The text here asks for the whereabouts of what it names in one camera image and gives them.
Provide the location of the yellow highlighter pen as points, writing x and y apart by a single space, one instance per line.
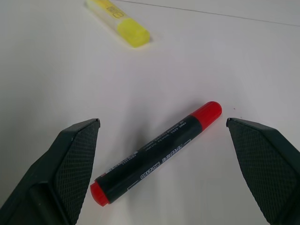
124 23

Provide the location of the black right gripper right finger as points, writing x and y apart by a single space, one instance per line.
267 164

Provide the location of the black marker with red cap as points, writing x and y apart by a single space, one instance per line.
157 152

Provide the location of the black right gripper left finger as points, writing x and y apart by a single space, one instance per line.
58 173

